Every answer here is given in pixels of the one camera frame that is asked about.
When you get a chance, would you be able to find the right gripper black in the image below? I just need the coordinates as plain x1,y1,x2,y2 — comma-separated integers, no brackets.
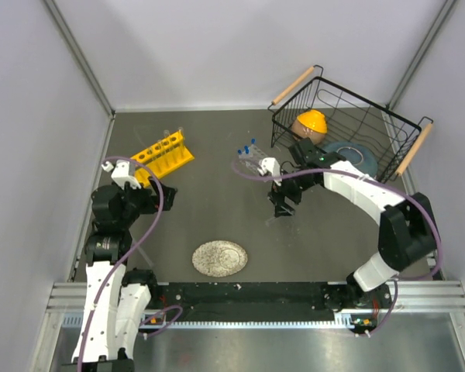
268,167,317,218

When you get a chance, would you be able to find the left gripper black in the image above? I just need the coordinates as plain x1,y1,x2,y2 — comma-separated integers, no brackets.
115,175,177,227

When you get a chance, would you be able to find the short clear glass tube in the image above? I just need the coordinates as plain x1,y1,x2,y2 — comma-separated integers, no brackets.
265,218,276,226

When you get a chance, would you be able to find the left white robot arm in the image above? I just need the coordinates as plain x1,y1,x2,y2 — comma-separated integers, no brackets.
61,181,177,371

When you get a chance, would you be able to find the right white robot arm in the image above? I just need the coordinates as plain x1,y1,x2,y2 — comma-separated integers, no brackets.
257,139,439,307

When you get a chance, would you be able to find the yellow test tube rack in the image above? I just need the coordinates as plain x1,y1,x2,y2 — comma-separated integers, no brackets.
132,131,195,179

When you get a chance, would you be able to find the clear acrylic tube rack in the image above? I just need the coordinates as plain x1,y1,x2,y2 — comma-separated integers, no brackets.
238,145,270,179

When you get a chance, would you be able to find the speckled ceramic plate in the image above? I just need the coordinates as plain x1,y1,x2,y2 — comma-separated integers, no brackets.
191,240,248,278

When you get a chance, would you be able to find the brown and yellow bowl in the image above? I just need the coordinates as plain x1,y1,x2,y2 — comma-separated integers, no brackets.
291,109,328,145

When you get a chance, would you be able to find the blue glazed bowl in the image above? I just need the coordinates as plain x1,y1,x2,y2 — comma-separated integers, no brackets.
323,141,378,177

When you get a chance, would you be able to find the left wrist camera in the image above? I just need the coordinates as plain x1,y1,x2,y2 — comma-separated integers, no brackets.
101,160,141,190

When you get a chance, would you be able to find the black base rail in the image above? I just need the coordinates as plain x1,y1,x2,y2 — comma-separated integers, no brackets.
148,282,353,322

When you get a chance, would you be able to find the black wire basket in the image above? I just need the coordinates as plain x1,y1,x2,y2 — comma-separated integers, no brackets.
268,64,433,183

